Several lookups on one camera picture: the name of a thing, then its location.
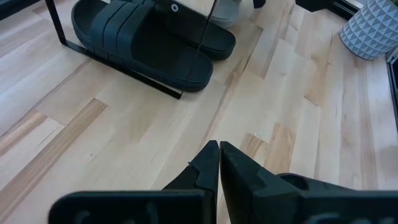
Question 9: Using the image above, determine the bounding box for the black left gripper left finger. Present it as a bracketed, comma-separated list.
[48, 139, 220, 224]

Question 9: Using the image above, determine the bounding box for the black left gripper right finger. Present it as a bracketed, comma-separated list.
[219, 140, 398, 224]

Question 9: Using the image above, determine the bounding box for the black slide sandal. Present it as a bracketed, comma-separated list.
[70, 0, 215, 93]
[154, 0, 237, 62]

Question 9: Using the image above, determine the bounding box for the grey slide sandal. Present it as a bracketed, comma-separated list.
[210, 0, 244, 29]

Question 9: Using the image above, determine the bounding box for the wooden shelf with black frame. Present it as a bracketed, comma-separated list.
[45, 0, 267, 100]

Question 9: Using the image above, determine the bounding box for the succulent in grey patterned pot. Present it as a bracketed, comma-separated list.
[338, 0, 398, 61]

